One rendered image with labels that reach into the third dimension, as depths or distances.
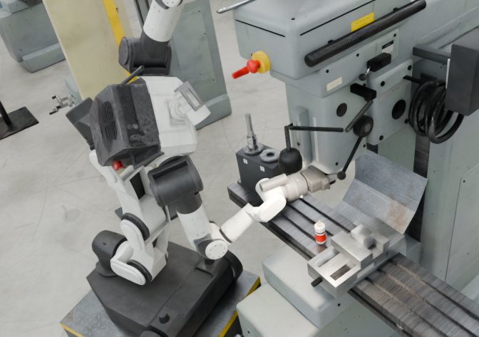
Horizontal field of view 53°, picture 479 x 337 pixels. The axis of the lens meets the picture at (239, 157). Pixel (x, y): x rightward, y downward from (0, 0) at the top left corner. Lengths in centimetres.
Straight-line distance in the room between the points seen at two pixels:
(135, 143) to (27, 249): 252
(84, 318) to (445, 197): 179
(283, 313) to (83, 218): 223
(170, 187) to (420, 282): 94
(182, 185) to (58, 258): 226
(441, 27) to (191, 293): 150
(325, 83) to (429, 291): 84
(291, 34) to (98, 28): 190
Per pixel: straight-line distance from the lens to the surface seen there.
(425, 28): 168
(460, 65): 147
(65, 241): 375
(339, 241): 180
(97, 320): 261
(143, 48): 156
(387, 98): 161
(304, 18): 124
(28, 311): 342
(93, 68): 301
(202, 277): 232
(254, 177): 214
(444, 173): 193
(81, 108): 182
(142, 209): 195
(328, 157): 155
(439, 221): 210
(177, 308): 225
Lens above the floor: 233
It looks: 36 degrees down
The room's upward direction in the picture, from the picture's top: 11 degrees counter-clockwise
